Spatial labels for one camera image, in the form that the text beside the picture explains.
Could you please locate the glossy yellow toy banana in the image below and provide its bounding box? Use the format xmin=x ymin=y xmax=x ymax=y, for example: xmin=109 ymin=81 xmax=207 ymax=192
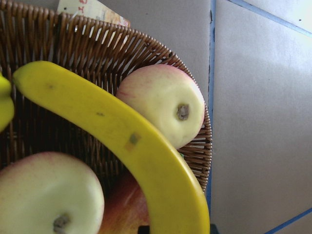
xmin=13 ymin=61 xmax=210 ymax=234

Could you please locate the dark red toy fruit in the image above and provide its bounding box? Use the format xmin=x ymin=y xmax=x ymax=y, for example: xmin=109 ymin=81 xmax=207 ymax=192
xmin=99 ymin=171 xmax=150 ymax=234

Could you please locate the pink white toy peach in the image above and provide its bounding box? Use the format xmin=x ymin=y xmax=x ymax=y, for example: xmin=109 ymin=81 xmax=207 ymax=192
xmin=116 ymin=64 xmax=205 ymax=149

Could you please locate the paper tag on basket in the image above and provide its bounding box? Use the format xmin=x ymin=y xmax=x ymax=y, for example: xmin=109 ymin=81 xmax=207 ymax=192
xmin=57 ymin=0 xmax=131 ymax=27

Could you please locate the pale pink toy apple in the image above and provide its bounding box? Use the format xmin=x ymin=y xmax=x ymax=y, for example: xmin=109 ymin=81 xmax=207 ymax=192
xmin=0 ymin=152 xmax=104 ymax=234

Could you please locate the small yellow toy banana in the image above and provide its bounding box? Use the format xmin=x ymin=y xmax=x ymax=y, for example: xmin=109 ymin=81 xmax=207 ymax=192
xmin=0 ymin=74 xmax=15 ymax=132

